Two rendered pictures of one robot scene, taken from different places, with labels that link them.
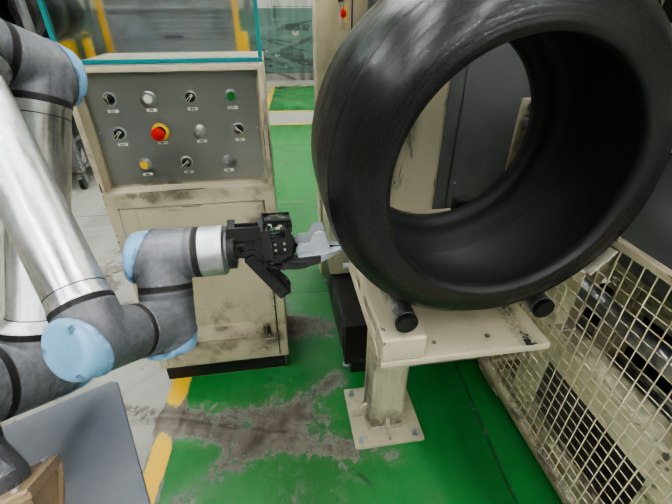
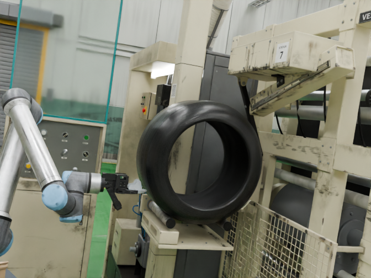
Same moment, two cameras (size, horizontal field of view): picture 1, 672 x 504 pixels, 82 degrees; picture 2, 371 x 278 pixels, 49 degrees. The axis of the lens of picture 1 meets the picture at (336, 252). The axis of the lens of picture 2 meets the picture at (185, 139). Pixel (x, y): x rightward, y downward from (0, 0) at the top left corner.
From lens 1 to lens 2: 1.22 m
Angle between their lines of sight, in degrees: 31
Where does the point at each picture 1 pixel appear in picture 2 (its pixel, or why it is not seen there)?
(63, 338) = (54, 190)
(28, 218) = (42, 153)
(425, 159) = (181, 171)
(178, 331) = (79, 209)
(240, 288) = (61, 254)
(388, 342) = (162, 232)
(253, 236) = (112, 178)
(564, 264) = (231, 201)
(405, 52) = (175, 120)
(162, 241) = (78, 174)
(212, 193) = not seen: hidden behind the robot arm
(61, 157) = not seen: hidden behind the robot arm
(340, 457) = not seen: outside the picture
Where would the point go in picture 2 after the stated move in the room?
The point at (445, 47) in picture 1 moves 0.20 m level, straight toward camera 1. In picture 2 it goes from (186, 120) to (182, 120)
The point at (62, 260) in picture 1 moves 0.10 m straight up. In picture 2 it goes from (52, 168) to (56, 143)
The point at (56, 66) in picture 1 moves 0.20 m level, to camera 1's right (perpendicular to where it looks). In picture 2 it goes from (37, 110) to (80, 116)
